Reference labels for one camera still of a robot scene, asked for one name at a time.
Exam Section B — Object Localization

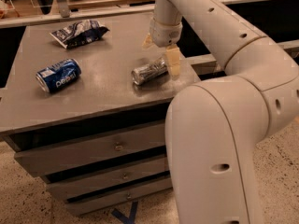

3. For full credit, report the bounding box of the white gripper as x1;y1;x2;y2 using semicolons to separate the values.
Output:
142;19;182;79

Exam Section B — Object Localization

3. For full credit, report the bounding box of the silver redbull can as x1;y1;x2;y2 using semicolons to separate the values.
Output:
131;57;167;86

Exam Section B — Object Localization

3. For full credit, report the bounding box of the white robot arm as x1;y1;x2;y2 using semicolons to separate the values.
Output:
149;0;299;224

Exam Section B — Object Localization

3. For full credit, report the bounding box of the blue pepsi can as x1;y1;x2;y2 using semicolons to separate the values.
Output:
36;59;81;93

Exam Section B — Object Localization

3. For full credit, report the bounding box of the crumpled blue chip bag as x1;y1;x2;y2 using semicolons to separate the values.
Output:
50;20;109;49

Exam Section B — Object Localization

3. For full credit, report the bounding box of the grey drawer cabinet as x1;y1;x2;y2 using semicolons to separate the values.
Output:
0;12;198;206

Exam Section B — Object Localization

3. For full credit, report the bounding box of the top grey drawer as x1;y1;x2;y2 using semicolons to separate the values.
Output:
15;121;164;177

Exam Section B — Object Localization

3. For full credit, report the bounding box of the grey drawer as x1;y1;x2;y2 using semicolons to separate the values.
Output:
15;121;164;177
65;175;172;216
47;155;168;200

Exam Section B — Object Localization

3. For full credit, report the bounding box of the bottom grey drawer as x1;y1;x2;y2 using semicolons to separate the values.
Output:
65;175;172;216

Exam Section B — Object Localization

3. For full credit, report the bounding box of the middle grey drawer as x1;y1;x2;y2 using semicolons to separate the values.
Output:
47;155;168;200

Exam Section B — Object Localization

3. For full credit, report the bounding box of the metal frame railing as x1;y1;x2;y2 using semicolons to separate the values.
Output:
0;0;299;30

